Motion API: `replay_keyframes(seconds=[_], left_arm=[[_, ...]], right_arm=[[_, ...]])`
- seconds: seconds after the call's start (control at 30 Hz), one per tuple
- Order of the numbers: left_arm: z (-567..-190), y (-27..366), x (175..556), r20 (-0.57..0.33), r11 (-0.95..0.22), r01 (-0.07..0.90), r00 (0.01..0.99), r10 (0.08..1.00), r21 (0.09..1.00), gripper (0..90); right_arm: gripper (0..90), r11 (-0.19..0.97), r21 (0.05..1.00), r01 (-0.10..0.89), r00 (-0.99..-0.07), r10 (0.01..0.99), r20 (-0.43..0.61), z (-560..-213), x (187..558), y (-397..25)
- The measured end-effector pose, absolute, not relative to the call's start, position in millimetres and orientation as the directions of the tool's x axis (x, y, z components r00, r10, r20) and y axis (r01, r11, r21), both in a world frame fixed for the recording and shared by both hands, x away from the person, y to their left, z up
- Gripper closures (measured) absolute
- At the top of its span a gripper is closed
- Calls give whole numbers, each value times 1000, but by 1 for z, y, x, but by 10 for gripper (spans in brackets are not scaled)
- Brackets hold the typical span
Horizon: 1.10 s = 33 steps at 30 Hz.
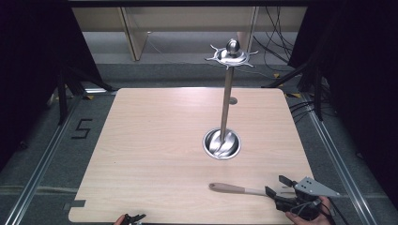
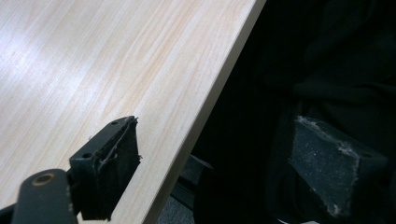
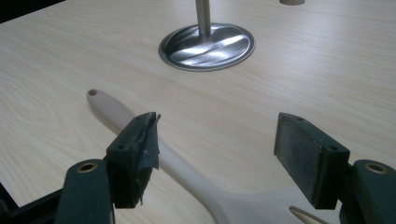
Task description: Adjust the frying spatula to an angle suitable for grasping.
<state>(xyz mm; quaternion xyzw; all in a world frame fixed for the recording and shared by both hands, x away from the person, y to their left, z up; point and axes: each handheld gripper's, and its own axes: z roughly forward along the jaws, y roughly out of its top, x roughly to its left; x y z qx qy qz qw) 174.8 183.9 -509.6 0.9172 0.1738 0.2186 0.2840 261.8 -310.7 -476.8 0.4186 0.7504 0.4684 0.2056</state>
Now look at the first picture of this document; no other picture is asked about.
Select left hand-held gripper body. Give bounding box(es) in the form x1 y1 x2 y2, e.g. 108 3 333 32
123 213 139 225

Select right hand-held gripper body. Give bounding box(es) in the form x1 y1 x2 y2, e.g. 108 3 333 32
274 176 342 221

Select wooden-handled kitchen utensil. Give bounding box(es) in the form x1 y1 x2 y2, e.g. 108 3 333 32
208 182 268 197

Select metal utensil rack stand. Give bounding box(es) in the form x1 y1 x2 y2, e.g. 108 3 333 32
202 37 260 161

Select person's right hand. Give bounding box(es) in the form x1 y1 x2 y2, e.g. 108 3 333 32
284 195 333 225

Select black metal stand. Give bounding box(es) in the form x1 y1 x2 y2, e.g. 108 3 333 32
55 62 117 127
262 61 333 122

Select black curtain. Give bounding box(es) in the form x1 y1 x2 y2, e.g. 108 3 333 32
0 0 104 172
287 0 398 201

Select light wooden cabinet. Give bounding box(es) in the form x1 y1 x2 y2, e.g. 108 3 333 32
71 7 308 62

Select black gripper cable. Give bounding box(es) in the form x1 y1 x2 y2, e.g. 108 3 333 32
289 198 341 225

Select aluminium floor rail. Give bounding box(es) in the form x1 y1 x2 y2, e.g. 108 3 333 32
3 93 83 225
299 93 378 225

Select black floor cables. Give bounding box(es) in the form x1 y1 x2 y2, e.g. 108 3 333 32
288 98 317 124

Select bundle of black hanging cables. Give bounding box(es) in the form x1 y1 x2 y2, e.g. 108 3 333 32
253 6 299 65

